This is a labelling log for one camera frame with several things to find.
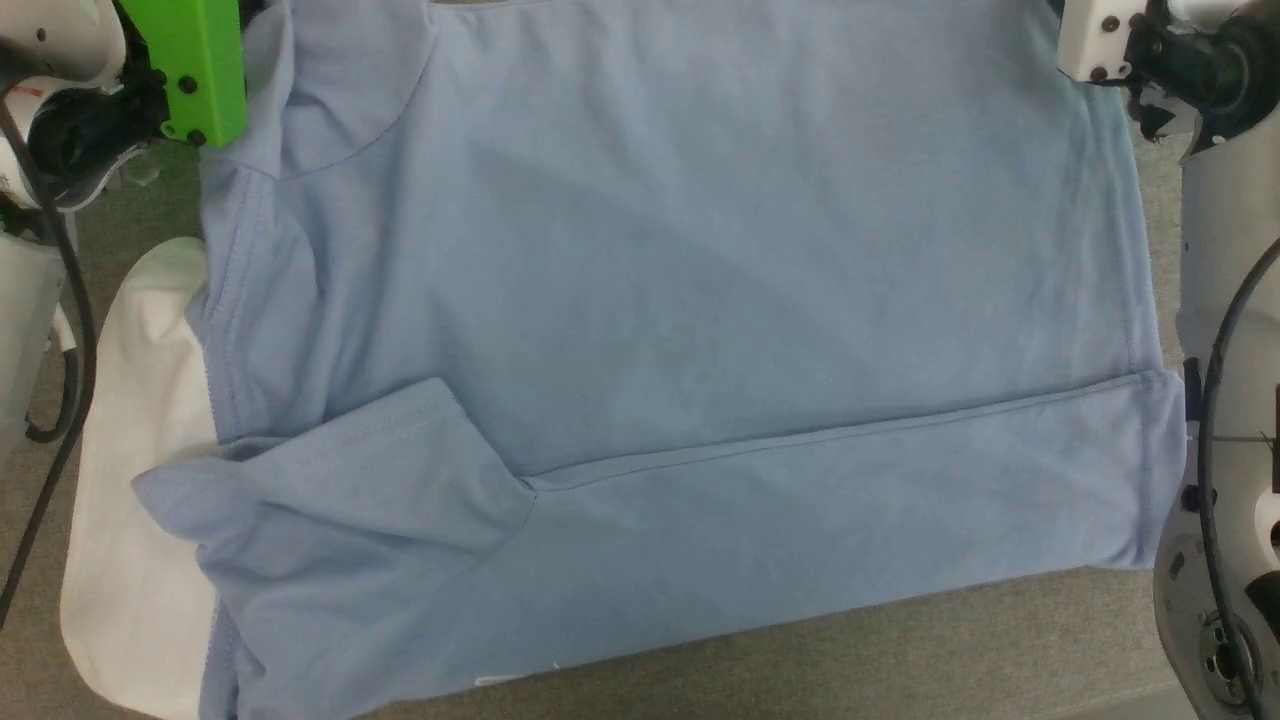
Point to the light blue white garment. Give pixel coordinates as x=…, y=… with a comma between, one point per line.
x=650, y=350

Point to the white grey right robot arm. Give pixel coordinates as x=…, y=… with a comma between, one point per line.
x=1225, y=300

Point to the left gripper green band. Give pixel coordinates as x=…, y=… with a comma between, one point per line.
x=200, y=65

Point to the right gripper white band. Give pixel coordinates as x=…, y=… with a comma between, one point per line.
x=1095, y=40

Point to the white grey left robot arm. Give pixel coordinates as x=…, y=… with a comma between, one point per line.
x=60, y=130

